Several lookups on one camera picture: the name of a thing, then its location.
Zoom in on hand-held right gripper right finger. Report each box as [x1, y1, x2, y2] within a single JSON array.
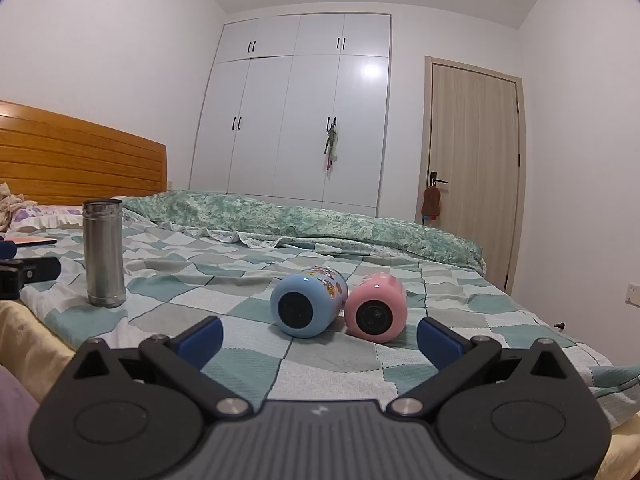
[[389, 316, 571, 418]]

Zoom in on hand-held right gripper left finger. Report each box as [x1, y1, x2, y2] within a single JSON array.
[[72, 316, 254, 423]]

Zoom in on pink cup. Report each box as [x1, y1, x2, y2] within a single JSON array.
[[344, 272, 409, 345]]

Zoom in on blue cartoon print cup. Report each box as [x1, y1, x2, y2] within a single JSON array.
[[270, 267, 349, 339]]

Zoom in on stainless steel cup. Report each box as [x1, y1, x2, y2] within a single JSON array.
[[82, 198, 127, 309]]

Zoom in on flat red book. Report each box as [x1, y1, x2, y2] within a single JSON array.
[[0, 236, 58, 247]]

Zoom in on beige crumpled cloth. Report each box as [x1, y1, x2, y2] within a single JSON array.
[[0, 182, 39, 234]]

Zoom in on purple floral pillow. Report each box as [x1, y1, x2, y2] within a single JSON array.
[[9, 202, 86, 234]]

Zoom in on checkered green bedsheet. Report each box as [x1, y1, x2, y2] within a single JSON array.
[[0, 220, 640, 431]]

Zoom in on yellow mattress sheet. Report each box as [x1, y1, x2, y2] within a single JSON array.
[[0, 299, 640, 480]]

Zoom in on wooden headboard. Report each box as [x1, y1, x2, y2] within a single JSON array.
[[0, 100, 168, 207]]

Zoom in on purple cloth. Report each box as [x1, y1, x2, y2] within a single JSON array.
[[0, 366, 47, 480]]

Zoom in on green floral quilt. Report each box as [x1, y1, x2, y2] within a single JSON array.
[[112, 190, 487, 277]]

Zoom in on wooden door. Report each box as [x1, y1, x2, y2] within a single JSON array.
[[415, 55, 527, 295]]

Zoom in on white wardrobe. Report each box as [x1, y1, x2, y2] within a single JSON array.
[[188, 12, 392, 217]]

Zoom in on brown bag on door handle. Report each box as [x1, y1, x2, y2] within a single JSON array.
[[421, 185, 442, 222]]

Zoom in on hanging ornaments on wardrobe handle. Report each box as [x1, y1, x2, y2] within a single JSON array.
[[322, 127, 341, 174]]

